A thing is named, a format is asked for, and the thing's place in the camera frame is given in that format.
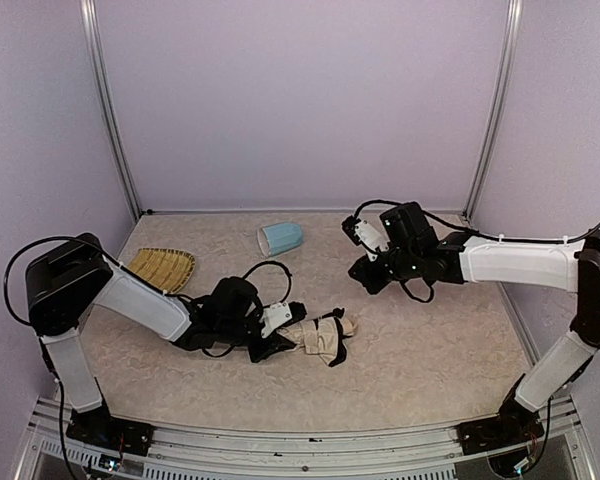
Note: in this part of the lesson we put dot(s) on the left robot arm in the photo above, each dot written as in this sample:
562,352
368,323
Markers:
67,280

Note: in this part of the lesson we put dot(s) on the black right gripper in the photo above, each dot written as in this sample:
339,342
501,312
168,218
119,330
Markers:
372,270

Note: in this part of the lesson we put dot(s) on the right aluminium corner post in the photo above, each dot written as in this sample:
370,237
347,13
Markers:
497,107

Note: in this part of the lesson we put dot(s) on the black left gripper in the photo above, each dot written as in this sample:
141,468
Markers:
273,340

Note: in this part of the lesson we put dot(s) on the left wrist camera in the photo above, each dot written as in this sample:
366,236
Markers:
281,314

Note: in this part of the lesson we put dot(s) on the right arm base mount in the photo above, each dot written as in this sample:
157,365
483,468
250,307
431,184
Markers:
500,433

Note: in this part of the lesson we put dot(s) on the aluminium front rail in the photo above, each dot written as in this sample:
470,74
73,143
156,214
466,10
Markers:
209,434

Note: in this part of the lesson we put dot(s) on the woven bamboo tray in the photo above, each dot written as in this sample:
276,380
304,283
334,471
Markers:
164,268

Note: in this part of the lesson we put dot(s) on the beige folding umbrella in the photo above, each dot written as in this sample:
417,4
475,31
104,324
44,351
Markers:
323,336

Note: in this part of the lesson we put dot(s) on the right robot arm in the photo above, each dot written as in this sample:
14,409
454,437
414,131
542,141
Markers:
408,248

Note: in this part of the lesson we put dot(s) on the light blue mug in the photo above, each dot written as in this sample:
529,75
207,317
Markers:
279,238

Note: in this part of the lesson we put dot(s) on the aluminium corner post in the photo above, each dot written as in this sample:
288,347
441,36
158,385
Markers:
497,107
94,44

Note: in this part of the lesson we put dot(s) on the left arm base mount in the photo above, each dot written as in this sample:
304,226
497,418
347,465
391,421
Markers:
112,433

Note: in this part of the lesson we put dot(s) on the left aluminium corner post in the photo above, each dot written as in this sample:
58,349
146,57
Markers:
94,44

